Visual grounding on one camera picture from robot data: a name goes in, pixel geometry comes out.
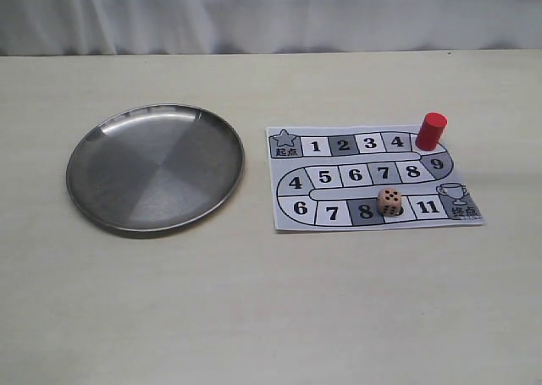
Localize round steel plate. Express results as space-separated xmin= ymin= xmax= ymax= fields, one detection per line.
xmin=65 ymin=104 xmax=245 ymax=237

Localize white curtain backdrop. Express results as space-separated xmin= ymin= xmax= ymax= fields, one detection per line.
xmin=1 ymin=0 xmax=541 ymax=56

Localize wooden die black pips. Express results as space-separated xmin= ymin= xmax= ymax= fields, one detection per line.
xmin=377 ymin=187 xmax=402 ymax=217

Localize red cylinder game piece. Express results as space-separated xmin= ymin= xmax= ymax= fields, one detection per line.
xmin=415 ymin=112 xmax=448 ymax=151

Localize paper number game board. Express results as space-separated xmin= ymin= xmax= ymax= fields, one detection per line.
xmin=267 ymin=125 xmax=484 ymax=232

